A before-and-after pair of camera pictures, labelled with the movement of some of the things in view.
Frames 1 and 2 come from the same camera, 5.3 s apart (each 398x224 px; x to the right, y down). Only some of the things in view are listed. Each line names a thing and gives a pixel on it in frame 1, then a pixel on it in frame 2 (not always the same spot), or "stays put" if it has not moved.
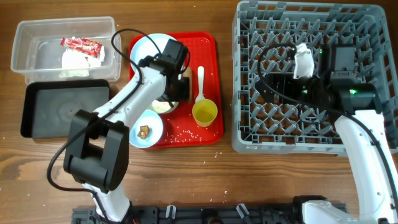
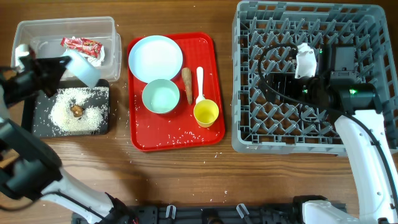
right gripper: [285, 80] stays put
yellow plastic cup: [204, 112] stays put
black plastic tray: [48, 107] stays put
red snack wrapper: [81, 45] stays put
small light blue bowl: [154, 122] -> [82, 68]
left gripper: [185, 93] -> [50, 70]
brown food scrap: [143, 132] -> [77, 110]
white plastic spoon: [201, 77] stays put
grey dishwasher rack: [264, 35] stays put
